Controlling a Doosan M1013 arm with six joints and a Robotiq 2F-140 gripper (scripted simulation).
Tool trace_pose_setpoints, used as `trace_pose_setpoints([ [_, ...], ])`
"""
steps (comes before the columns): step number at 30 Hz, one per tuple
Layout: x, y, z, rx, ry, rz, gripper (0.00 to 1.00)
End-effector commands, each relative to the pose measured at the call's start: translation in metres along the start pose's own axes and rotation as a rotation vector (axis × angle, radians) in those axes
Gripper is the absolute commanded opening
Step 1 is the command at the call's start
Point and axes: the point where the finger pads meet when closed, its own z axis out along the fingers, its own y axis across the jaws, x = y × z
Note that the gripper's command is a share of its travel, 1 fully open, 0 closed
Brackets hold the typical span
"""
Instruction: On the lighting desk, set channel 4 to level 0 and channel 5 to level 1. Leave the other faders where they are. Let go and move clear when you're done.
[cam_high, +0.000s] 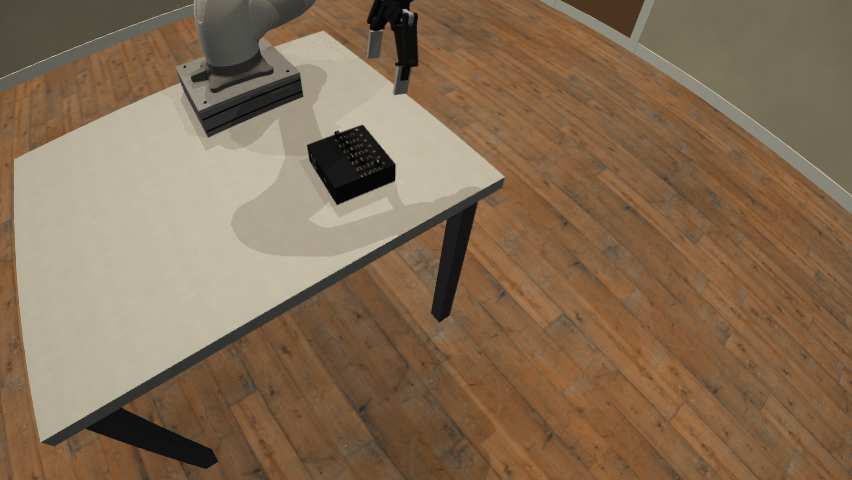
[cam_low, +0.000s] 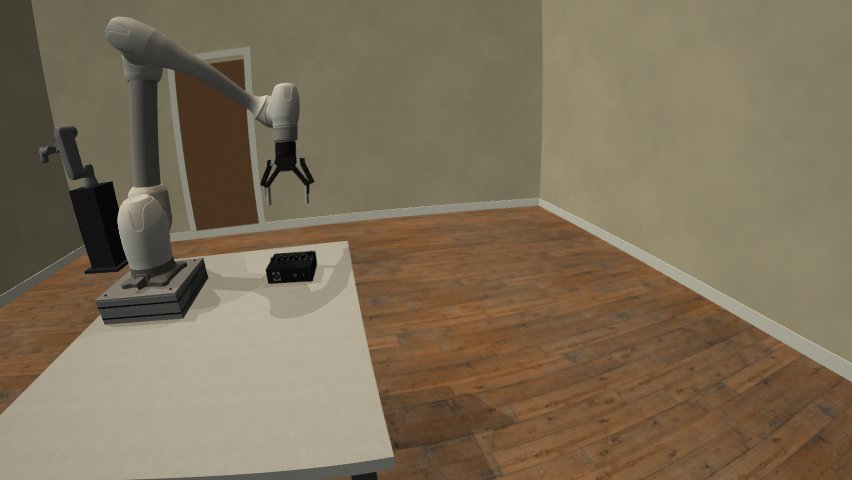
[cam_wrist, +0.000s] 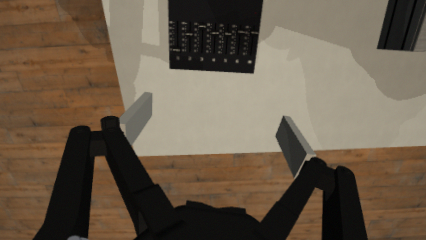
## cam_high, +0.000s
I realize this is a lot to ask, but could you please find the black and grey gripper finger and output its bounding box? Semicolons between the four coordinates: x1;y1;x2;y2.
367;0;388;59
387;7;418;95

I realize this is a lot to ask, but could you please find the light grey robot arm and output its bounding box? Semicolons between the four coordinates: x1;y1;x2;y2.
190;0;316;93

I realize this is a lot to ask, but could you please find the black lighting desk panel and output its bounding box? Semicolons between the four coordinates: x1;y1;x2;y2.
307;125;396;204

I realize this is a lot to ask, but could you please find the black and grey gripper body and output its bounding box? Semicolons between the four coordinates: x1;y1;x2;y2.
383;0;413;25

